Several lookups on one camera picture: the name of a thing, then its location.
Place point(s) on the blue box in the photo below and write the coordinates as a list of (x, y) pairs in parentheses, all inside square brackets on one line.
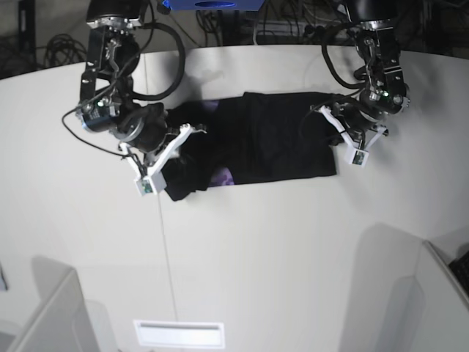
[(186, 5)]

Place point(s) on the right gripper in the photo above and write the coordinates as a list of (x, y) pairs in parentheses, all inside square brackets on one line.
[(145, 129)]

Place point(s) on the white partition panel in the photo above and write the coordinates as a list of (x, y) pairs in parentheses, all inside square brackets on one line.
[(43, 308), (406, 300)]

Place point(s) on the white partition panel right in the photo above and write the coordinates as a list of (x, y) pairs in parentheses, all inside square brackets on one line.
[(406, 300)]

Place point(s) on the white power strip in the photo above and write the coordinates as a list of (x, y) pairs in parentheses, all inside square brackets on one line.
[(309, 33)]

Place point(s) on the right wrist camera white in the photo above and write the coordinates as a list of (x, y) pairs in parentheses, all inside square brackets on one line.
[(150, 179)]

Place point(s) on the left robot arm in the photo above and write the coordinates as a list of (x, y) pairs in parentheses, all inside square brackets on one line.
[(380, 89)]

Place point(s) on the black T-shirt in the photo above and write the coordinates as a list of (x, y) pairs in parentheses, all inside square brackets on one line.
[(257, 138)]

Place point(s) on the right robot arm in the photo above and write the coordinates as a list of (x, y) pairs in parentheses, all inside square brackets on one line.
[(120, 31)]

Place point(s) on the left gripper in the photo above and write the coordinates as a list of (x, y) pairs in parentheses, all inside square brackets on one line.
[(356, 123)]

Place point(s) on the white partition panel left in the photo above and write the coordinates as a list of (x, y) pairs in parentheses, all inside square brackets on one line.
[(43, 308)]

